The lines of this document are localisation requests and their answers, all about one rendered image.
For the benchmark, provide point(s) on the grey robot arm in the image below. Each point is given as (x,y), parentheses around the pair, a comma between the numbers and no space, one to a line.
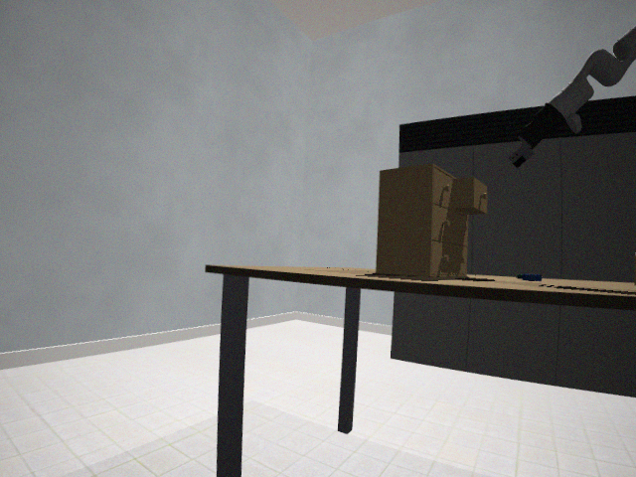
(603,67)

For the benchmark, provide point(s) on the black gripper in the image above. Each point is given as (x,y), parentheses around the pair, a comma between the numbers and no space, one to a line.
(559,110)

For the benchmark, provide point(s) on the small wooden chest of drawers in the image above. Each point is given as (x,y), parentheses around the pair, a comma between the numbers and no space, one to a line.
(404,243)

